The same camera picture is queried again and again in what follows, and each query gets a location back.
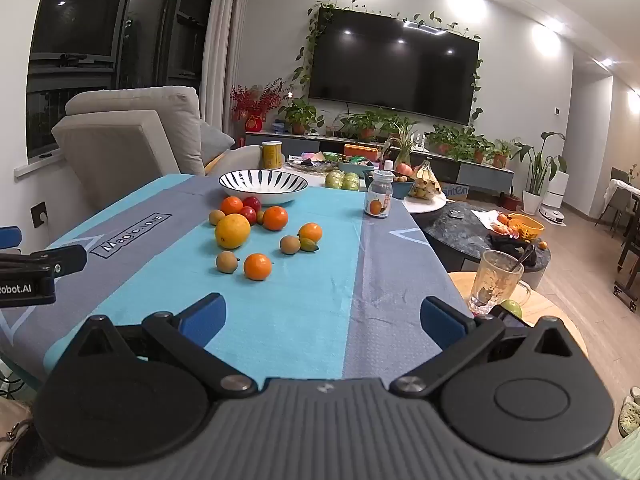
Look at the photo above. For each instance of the black television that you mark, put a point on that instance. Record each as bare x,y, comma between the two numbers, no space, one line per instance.
395,70

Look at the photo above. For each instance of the white blue striped bowl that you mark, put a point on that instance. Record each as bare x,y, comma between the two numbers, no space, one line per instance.
262,195

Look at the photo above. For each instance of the tray of snacks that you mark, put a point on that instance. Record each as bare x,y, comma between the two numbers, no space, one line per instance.
312,161

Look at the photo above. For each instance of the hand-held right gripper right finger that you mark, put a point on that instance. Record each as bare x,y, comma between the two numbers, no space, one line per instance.
440,322

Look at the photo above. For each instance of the glass mug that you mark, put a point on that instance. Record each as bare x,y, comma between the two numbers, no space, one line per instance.
492,280

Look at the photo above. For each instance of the yellow citrus fruit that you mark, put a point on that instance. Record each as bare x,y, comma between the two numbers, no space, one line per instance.
232,230

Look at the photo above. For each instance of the orange colander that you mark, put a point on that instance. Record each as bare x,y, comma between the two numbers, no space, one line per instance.
527,225

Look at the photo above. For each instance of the dark marble table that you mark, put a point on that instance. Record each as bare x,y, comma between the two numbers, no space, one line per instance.
460,237

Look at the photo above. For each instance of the brown round fruit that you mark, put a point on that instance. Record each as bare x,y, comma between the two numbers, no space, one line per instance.
227,262
289,244
216,217

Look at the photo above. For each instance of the dark window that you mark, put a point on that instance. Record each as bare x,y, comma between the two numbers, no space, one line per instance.
90,35

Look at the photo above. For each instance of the green apple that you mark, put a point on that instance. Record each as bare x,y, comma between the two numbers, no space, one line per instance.
512,307

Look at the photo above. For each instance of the white round coffee table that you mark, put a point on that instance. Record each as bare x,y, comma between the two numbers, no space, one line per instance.
425,205

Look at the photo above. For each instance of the banana bunch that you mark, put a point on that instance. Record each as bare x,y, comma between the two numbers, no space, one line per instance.
425,182

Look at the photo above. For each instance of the grey television cabinet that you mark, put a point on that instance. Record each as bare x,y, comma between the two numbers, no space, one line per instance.
480,175

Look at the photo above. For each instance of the metal spoon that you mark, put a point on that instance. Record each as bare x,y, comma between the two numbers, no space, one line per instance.
525,255

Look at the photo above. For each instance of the teal bowl of longans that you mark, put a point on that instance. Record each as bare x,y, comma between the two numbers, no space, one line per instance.
402,189

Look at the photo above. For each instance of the small green fruit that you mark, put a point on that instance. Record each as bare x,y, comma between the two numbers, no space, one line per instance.
311,247

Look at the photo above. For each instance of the red berry plant in vase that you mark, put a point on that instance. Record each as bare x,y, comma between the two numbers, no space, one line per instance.
255,102

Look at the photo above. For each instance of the round wooden side table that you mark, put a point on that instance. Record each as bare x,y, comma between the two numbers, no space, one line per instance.
550,305

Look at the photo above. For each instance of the potted green plant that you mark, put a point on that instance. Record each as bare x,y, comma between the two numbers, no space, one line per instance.
447,140
481,150
300,115
502,155
362,122
397,125

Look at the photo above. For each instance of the beige sofa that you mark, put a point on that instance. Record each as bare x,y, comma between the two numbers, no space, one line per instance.
125,145

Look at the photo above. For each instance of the grey slippers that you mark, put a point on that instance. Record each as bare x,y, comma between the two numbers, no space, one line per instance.
630,412

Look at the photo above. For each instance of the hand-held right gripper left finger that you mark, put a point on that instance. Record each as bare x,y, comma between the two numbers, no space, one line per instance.
207,317

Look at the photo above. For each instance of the tall plant in white pot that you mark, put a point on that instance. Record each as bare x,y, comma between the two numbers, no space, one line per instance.
537,170

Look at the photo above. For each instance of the yellow can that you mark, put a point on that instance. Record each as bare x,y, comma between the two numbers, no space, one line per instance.
272,155

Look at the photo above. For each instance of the dining chair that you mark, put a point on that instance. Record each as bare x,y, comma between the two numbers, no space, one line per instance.
614,200

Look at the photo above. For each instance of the white curtain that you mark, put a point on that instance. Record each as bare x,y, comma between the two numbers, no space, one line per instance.
230,45

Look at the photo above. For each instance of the orange box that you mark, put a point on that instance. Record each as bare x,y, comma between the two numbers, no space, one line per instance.
361,150

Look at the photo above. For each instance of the glass vase with plant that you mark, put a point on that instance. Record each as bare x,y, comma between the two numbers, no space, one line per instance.
400,145

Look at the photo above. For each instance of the white robot vacuum dock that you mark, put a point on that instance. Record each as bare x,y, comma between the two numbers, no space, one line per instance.
556,190

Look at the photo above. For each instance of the blue grey tablecloth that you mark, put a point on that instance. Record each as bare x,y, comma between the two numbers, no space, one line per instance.
310,300

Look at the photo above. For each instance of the teal basket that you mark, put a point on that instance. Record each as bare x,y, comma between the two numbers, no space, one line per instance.
350,167

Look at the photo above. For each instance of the red round fruit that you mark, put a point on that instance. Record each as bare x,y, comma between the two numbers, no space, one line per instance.
249,215
252,202

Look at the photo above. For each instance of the grey cushion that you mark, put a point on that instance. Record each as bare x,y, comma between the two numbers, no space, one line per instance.
215,140

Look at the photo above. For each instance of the clear bottle with orange label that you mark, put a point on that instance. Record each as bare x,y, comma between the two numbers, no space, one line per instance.
378,195

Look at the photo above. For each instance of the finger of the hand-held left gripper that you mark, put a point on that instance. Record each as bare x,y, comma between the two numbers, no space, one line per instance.
10,238
60,259

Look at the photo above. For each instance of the orange tangerine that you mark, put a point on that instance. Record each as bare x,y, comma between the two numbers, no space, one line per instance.
258,266
310,232
275,218
231,205

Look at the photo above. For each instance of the red apple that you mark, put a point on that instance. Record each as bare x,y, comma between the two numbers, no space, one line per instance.
403,169

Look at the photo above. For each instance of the green ivy vine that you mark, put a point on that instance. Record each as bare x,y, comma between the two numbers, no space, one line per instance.
310,45

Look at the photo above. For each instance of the wall socket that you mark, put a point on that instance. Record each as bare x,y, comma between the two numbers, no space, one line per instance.
39,212

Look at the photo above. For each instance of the pack of green apples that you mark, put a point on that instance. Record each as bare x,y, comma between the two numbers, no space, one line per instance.
342,181

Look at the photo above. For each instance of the beige bag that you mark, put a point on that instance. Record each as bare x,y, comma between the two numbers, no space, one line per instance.
15,440

